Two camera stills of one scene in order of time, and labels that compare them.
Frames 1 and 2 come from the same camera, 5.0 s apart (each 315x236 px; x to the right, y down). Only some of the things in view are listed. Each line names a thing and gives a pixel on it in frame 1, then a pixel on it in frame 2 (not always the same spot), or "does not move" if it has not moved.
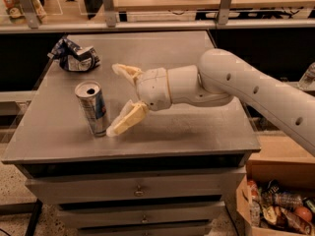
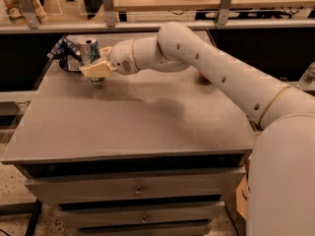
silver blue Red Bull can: (93, 101) → (91, 50)
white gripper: (154, 88) → (122, 57)
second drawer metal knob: (144, 220) does not move
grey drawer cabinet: (169, 175) does not move
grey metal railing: (110, 23) does not move
